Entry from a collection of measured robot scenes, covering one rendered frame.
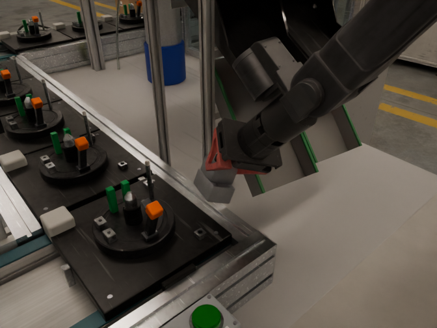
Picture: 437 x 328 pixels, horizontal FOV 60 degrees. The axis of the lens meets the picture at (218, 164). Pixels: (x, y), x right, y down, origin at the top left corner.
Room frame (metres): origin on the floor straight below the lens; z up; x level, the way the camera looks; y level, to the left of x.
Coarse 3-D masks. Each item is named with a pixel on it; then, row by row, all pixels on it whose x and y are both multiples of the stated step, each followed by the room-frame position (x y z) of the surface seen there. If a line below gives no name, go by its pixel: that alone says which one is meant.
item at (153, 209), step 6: (144, 204) 0.44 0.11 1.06; (150, 204) 0.43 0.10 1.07; (156, 204) 0.43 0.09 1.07; (150, 210) 0.42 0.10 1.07; (156, 210) 0.42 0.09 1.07; (162, 210) 0.43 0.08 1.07; (150, 216) 0.42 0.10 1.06; (156, 216) 0.42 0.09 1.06; (150, 222) 0.43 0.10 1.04; (156, 222) 0.44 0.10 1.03; (150, 228) 0.43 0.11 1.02; (150, 234) 0.44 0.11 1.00
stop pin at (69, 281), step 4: (64, 264) 0.41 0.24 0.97; (68, 264) 0.41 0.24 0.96; (64, 268) 0.40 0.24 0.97; (68, 268) 0.40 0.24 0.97; (64, 272) 0.40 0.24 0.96; (68, 272) 0.40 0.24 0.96; (64, 276) 0.40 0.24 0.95; (68, 276) 0.40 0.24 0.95; (72, 276) 0.40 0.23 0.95; (68, 280) 0.40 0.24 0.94; (72, 280) 0.40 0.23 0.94; (68, 284) 0.40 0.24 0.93; (72, 284) 0.40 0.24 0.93
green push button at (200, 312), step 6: (204, 306) 0.33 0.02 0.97; (210, 306) 0.33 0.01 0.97; (192, 312) 0.32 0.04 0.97; (198, 312) 0.32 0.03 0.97; (204, 312) 0.32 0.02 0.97; (210, 312) 0.32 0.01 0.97; (216, 312) 0.32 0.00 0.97; (192, 318) 0.31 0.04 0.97; (198, 318) 0.31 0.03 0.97; (204, 318) 0.31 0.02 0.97; (210, 318) 0.31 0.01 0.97; (216, 318) 0.31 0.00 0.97; (192, 324) 0.31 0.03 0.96; (198, 324) 0.30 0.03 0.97; (204, 324) 0.30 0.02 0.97; (210, 324) 0.30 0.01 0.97; (216, 324) 0.30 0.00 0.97
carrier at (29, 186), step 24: (72, 144) 0.68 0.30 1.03; (96, 144) 0.77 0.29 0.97; (24, 168) 0.68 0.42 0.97; (48, 168) 0.63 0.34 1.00; (72, 168) 0.65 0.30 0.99; (96, 168) 0.65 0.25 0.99; (144, 168) 0.68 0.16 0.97; (24, 192) 0.59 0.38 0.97; (48, 192) 0.59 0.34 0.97; (72, 192) 0.59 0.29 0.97; (96, 192) 0.59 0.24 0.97
